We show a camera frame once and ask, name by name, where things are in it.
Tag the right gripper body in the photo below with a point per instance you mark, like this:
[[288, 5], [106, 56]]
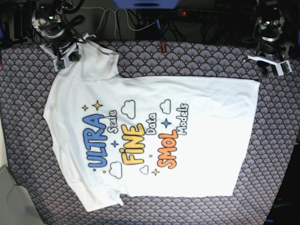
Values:
[[61, 45]]

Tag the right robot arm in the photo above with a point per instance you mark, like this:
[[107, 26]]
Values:
[[50, 19]]

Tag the blue box at top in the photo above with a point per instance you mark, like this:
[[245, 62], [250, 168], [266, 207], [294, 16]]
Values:
[[146, 4]]

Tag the red table clamp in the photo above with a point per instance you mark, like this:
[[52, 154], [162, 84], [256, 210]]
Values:
[[163, 48]]

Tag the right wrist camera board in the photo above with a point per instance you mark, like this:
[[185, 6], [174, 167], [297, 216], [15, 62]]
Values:
[[59, 65]]

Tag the white printed T-shirt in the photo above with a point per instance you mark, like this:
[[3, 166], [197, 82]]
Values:
[[165, 136]]

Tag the black power strip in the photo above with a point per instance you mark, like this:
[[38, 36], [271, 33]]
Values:
[[199, 12]]

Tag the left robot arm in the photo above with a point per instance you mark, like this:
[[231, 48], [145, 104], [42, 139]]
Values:
[[269, 24]]

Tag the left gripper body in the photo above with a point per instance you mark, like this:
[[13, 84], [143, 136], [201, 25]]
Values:
[[277, 50]]

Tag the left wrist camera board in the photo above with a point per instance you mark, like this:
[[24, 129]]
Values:
[[286, 67]]

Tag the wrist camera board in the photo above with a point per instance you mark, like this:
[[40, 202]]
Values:
[[286, 67], [59, 65]]

